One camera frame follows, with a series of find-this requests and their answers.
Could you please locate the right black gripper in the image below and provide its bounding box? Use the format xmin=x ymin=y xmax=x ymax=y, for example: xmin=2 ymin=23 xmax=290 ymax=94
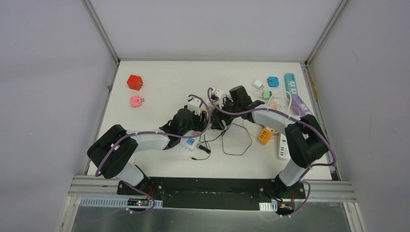
xmin=211 ymin=98 xmax=241 ymax=131

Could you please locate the tan cube adapter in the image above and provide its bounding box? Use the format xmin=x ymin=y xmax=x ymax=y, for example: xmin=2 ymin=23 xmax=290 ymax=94
xmin=200 ymin=110 xmax=209 ymax=124

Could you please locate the orange power strip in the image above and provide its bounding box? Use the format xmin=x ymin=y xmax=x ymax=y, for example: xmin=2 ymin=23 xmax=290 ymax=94
xmin=257 ymin=127 xmax=276 ymax=144

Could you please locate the red cube plug adapter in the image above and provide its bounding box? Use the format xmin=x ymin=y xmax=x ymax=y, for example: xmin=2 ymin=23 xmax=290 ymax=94
xmin=126 ymin=75 xmax=144 ymax=91

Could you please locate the long white power strip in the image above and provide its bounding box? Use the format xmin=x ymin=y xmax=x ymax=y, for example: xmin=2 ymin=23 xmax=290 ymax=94
xmin=179 ymin=130 xmax=200 ymax=152

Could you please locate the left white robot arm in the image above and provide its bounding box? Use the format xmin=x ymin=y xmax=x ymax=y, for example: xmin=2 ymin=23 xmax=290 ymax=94
xmin=87 ymin=106 xmax=209 ymax=196

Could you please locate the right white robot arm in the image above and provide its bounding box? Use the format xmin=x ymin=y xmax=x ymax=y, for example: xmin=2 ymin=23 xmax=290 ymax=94
xmin=207 ymin=86 xmax=332 ymax=198

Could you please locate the white charger plug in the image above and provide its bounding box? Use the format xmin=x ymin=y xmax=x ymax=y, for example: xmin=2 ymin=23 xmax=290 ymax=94
xmin=252 ymin=80 xmax=264 ymax=90

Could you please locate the green plug adapter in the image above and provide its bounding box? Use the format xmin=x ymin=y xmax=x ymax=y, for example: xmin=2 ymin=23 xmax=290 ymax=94
xmin=262 ymin=91 xmax=273 ymax=100

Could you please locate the pink plug adapter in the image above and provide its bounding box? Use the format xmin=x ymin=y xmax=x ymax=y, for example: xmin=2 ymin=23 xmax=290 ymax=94
xmin=268 ymin=101 xmax=279 ymax=109

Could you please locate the blue plug adapter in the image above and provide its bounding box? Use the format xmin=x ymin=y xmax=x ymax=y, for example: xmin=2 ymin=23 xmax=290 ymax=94
xmin=267 ymin=76 xmax=279 ymax=87

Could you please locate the teal power strip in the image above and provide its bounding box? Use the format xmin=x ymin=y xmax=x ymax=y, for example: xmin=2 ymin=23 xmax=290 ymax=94
xmin=284 ymin=73 xmax=298 ymax=95

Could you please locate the purple power strip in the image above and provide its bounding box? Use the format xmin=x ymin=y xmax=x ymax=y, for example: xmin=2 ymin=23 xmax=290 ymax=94
xmin=291 ymin=95 xmax=313 ymax=116

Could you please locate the black thin cable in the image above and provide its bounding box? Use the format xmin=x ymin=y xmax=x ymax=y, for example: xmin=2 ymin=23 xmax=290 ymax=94
xmin=190 ymin=123 xmax=254 ymax=161

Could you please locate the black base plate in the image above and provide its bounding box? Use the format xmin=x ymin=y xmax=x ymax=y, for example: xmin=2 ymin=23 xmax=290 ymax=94
xmin=137 ymin=177 xmax=306 ymax=210

